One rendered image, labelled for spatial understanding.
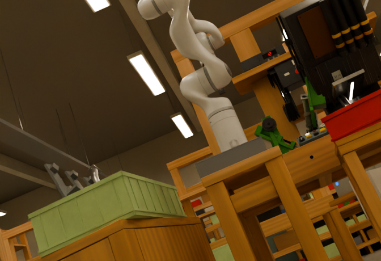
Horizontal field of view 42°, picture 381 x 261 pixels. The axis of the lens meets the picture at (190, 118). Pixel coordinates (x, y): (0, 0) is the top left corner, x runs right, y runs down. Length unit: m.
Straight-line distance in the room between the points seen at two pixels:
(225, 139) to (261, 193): 0.29
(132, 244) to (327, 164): 1.00
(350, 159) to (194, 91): 0.69
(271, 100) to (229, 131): 1.05
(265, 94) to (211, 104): 1.02
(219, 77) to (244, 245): 0.71
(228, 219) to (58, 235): 0.63
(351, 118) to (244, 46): 1.28
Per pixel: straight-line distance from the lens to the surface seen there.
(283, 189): 1.89
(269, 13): 3.27
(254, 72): 3.01
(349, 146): 2.04
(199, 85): 2.15
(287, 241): 9.53
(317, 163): 2.35
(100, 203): 1.88
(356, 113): 2.11
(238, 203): 1.91
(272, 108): 3.05
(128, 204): 1.83
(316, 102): 2.67
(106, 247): 1.83
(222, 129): 2.06
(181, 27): 2.13
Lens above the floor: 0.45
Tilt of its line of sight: 19 degrees up
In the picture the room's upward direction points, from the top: 22 degrees counter-clockwise
